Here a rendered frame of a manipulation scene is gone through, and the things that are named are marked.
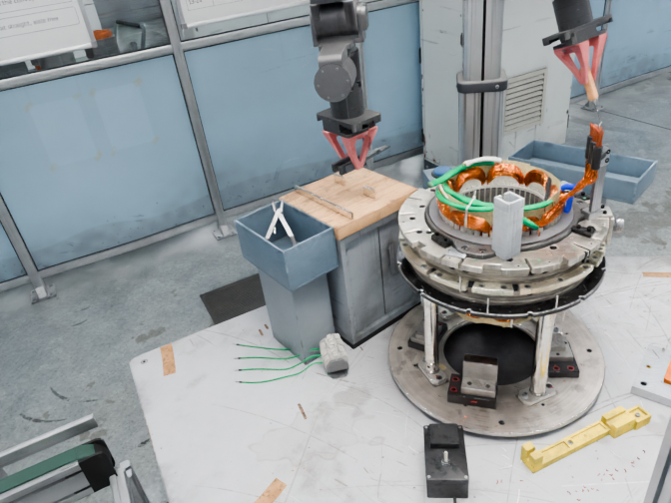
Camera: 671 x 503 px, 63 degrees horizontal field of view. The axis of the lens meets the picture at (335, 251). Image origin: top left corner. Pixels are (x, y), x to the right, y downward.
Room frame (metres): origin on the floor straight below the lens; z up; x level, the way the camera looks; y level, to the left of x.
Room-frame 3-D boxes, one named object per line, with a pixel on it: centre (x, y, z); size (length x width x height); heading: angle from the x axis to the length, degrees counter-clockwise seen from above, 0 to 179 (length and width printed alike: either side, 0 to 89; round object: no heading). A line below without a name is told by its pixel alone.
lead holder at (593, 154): (0.69, -0.38, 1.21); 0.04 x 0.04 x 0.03; 26
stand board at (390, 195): (0.96, -0.04, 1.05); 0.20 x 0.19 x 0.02; 124
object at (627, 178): (0.97, -0.50, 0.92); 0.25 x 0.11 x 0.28; 43
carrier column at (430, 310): (0.72, -0.15, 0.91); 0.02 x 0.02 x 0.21
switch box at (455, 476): (0.53, -0.12, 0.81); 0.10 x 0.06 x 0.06; 171
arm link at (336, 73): (0.87, -0.05, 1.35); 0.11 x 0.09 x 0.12; 167
